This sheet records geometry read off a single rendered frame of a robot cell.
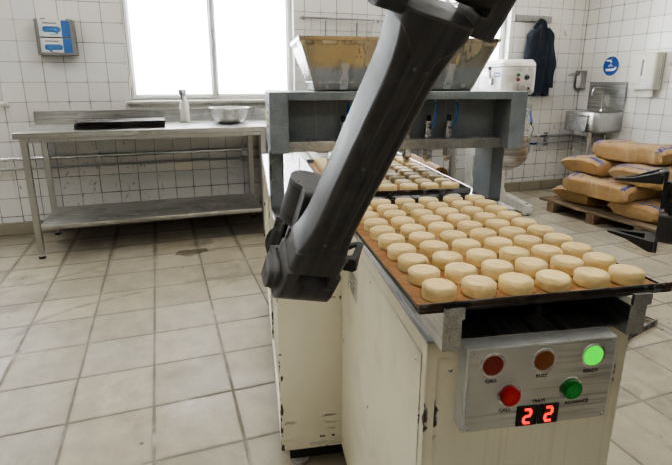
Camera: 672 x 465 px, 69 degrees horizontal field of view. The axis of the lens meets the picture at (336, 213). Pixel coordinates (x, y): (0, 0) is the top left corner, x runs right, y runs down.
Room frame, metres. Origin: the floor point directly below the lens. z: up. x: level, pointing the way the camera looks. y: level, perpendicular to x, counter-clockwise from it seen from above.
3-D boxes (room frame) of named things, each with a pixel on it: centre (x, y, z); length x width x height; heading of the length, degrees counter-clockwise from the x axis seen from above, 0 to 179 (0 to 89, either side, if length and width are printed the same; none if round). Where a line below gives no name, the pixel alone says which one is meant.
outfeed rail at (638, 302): (1.65, -0.28, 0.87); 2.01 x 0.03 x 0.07; 10
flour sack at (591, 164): (4.53, -2.52, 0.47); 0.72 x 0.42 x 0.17; 110
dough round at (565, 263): (0.76, -0.38, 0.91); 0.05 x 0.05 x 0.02
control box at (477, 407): (0.65, -0.30, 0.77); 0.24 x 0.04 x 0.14; 100
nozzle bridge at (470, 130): (1.51, -0.16, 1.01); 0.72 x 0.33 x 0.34; 100
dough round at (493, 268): (0.74, -0.26, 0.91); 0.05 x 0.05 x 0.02
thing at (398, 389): (1.01, -0.24, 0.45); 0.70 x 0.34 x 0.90; 10
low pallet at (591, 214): (4.27, -2.59, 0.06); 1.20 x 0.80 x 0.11; 22
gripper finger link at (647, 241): (0.84, -0.54, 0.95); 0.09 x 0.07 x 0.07; 56
